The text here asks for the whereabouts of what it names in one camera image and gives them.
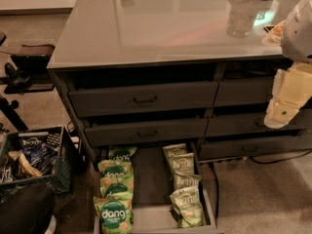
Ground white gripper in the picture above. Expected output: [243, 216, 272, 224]
[264, 62, 312, 129]

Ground green dang chip bag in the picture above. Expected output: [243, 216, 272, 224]
[94, 192, 133, 234]
[99, 175, 135, 198]
[108, 146, 137, 161]
[97, 160, 133, 177]

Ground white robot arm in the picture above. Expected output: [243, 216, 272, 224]
[262, 0, 312, 129]

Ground top right drawer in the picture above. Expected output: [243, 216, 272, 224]
[214, 77, 273, 107]

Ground middle right drawer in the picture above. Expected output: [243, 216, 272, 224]
[206, 109, 312, 137]

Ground top left drawer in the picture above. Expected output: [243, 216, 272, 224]
[68, 81, 217, 117]

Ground bottom right drawer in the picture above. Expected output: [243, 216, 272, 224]
[199, 135, 312, 160]

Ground green kettle chip bag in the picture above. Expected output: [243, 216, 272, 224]
[163, 143, 187, 160]
[168, 153, 194, 175]
[170, 186, 203, 228]
[173, 173, 202, 190]

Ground back green kettle chip bag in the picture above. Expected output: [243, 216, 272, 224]
[163, 143, 187, 160]

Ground grey drawer cabinet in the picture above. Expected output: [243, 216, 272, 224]
[48, 0, 311, 161]

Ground front green kettle chip bag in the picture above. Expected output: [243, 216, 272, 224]
[170, 186, 203, 228]

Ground open bottom left drawer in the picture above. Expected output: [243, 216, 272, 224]
[96, 143, 223, 234]

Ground middle left drawer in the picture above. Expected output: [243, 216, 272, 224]
[85, 118, 208, 147]

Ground black white marker board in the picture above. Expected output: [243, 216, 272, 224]
[262, 20, 285, 46]

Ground dark green plastic crate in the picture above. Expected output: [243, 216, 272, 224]
[0, 126, 74, 198]

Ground dark chair with armrest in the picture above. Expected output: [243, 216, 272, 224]
[0, 44, 55, 131]

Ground blue snack bags in crate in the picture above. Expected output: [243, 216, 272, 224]
[0, 132, 61, 183]

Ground white shoe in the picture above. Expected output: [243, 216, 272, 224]
[44, 216, 57, 234]

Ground black trouser leg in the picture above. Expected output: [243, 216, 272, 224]
[0, 183, 56, 234]

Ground black floor cable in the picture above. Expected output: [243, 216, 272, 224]
[249, 149, 312, 165]

